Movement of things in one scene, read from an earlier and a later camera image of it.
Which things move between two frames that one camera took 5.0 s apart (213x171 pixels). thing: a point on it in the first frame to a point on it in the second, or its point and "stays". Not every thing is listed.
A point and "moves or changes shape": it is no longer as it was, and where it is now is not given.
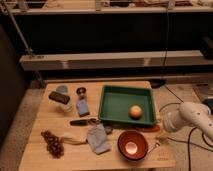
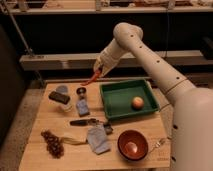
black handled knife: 83,122 stays
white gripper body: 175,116 to 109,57
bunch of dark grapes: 54,144 stays
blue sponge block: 82,108 stays
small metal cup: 81,91 stays
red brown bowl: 132,145 stays
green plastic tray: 115,102 moves or changes shape
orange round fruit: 135,112 to 137,103
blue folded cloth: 97,138 stays
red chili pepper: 148,128 to 95,77
